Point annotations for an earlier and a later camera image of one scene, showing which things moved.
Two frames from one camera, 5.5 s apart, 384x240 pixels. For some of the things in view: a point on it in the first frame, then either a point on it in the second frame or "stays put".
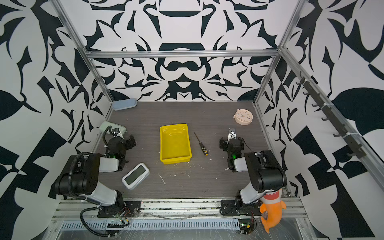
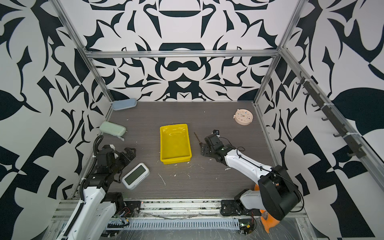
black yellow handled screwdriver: [202, 147] stays put
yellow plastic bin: [174, 144] stays put
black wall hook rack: [330, 113] stays put
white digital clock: [137, 175] stays put
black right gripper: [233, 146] → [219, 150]
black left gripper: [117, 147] → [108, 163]
